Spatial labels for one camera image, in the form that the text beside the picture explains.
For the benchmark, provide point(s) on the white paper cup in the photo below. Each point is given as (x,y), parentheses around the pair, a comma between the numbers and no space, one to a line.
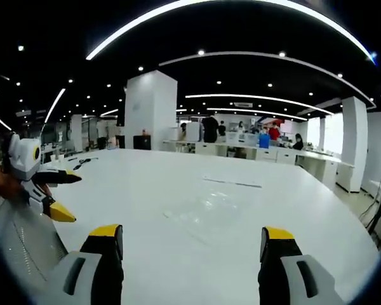
(53,158)
(60,158)

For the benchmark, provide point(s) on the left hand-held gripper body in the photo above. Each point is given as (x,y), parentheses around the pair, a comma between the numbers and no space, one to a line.
(23,155)

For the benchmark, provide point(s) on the clear food packaging bag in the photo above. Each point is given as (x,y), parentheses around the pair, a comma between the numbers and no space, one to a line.
(203,216)

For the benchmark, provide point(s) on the blue box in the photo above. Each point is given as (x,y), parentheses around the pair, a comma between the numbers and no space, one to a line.
(264,140)

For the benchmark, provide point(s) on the grey cloth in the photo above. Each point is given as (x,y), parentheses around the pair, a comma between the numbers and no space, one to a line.
(22,241)

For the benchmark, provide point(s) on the curved ceiling light strip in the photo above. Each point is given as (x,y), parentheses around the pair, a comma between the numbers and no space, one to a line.
(165,14)
(55,105)

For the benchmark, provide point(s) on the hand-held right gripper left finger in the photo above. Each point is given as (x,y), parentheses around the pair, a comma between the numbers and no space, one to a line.
(98,279)

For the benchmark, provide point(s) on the white square pillar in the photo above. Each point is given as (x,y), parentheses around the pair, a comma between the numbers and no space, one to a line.
(150,111)
(354,143)

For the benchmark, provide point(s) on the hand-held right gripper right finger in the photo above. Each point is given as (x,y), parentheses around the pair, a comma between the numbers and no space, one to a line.
(276,279)

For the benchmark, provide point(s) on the black tool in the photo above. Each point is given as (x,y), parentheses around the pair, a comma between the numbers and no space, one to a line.
(84,161)

